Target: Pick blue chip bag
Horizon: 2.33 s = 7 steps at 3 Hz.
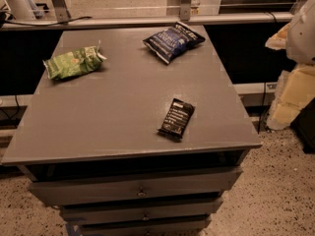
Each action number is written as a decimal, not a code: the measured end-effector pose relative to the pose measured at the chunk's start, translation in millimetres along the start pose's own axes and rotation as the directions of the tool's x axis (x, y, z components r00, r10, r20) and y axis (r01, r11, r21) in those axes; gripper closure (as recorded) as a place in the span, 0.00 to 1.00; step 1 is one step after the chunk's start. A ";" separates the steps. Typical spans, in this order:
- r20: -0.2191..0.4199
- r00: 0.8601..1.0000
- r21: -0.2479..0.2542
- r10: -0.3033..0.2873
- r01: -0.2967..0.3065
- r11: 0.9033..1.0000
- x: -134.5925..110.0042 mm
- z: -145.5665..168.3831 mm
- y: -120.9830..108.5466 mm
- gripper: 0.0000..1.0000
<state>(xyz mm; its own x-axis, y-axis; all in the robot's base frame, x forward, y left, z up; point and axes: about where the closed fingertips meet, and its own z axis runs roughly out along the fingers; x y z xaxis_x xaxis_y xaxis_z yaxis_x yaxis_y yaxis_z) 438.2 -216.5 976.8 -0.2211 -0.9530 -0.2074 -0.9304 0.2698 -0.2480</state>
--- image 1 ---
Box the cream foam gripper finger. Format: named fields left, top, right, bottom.
left=265, top=23, right=290, bottom=50

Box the blue chip bag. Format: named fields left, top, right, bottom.
left=143, top=22, right=206, bottom=64

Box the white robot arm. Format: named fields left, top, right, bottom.
left=265, top=0, right=315, bottom=65

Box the green chip bag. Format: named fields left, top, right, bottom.
left=43, top=46, right=106, bottom=80

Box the black snack bar wrapper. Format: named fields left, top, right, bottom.
left=158, top=98, right=195, bottom=139

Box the grey drawer cabinet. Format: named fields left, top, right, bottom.
left=0, top=25, right=263, bottom=236

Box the middle grey drawer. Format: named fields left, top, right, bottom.
left=61, top=196, right=222, bottom=225

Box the grey drawer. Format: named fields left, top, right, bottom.
left=30, top=167, right=242, bottom=206
left=61, top=196, right=222, bottom=225
left=80, top=215, right=211, bottom=236

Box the bottom grey drawer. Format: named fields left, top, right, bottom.
left=80, top=215, right=211, bottom=236

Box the top grey drawer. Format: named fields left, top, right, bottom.
left=30, top=167, right=242, bottom=206

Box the grey metal rail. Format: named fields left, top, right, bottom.
left=0, top=12, right=293, bottom=31

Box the metal bracket post centre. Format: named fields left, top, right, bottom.
left=179, top=0, right=191, bottom=21

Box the metal bracket post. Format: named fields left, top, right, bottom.
left=51, top=0, right=71, bottom=23
left=179, top=0, right=191, bottom=21

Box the metal bracket post left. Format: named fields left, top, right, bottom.
left=51, top=0, right=71, bottom=23

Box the black cable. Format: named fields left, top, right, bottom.
left=0, top=11, right=93, bottom=28

